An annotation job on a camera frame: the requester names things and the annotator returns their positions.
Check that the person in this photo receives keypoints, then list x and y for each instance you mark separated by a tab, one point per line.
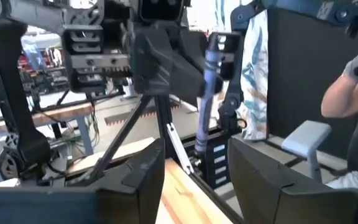
255	77
350	93

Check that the silver metal bracket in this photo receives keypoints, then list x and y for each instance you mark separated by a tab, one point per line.
180	149

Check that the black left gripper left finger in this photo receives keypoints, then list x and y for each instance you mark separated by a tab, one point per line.
141	180

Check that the blue crayon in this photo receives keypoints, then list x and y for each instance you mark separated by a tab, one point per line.
209	87

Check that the wooden workstation table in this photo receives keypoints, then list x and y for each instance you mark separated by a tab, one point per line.
42	119

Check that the black box blue labels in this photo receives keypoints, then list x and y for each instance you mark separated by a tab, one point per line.
217	161

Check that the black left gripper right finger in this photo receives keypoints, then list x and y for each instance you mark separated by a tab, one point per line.
259	186

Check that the grey chair armrest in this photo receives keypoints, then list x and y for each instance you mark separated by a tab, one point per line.
306	137

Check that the black divider panel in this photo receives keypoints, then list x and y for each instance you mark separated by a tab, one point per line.
303	77

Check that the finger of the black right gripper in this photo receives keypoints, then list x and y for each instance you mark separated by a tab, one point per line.
166	62
230	56

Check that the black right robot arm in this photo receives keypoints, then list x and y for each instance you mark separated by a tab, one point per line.
8	93

